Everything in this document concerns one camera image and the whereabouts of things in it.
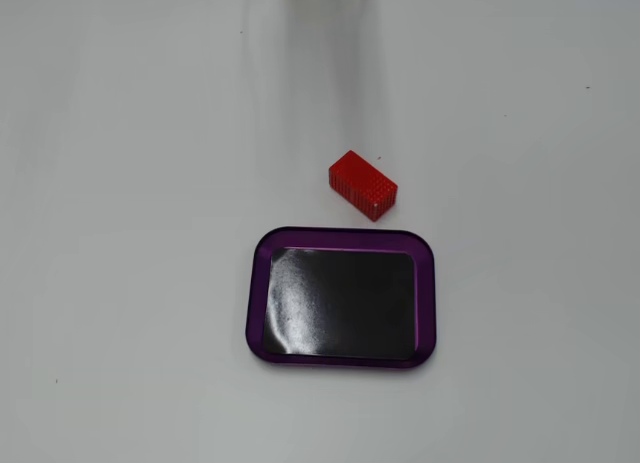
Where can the red studded block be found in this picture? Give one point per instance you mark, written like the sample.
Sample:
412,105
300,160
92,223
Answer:
362,185

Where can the purple metal tray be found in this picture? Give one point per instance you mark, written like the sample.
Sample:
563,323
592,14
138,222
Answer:
345,308

